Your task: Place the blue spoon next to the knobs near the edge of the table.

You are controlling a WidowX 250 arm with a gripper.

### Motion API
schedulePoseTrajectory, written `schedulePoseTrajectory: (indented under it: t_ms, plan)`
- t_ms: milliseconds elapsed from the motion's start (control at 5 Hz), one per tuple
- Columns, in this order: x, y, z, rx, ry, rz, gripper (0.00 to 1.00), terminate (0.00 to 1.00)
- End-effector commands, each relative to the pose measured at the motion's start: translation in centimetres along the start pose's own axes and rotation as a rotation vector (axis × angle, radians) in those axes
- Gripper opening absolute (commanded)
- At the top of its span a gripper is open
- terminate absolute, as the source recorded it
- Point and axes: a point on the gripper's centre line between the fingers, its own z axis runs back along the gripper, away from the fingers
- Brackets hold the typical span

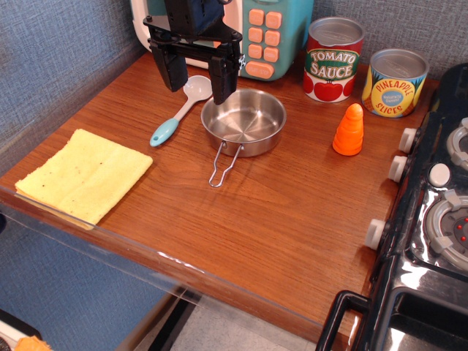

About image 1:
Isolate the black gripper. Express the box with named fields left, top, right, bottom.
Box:
left=143, top=1, right=243, bottom=105

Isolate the blue and white spoon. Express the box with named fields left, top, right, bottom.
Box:
left=149, top=75, right=212, bottom=147

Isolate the small steel pan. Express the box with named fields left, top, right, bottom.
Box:
left=200, top=88, right=287, bottom=188

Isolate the teal toy microwave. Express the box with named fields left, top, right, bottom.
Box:
left=130, top=1, right=314, bottom=81

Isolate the tomato sauce can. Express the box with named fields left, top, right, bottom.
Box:
left=303, top=17, right=365, bottom=103

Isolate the yellow folded cloth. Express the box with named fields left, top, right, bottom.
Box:
left=15, top=129, right=153, bottom=230

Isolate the orange toy carrot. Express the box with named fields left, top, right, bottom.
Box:
left=332, top=103, right=364, bottom=156

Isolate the pineapple slices can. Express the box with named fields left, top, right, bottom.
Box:
left=361, top=48, right=429, bottom=118

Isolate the white stove knob top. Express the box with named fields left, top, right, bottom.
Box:
left=399, top=128, right=418, bottom=154

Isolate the white stove knob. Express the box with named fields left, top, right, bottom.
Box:
left=364, top=219, right=386, bottom=250
left=388, top=156, right=407, bottom=183
left=399, top=128, right=418, bottom=154

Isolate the white stove knob middle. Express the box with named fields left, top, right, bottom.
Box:
left=388, top=156, right=407, bottom=183

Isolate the white stove knob bottom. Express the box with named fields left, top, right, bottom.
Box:
left=364, top=219, right=386, bottom=250

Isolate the clear acrylic table guard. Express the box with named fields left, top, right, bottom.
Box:
left=0, top=184, right=325, bottom=351

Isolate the black toy stove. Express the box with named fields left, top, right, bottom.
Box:
left=317, top=64, right=467, bottom=350

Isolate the orange object at corner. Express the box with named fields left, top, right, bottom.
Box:
left=14, top=336, right=52, bottom=351

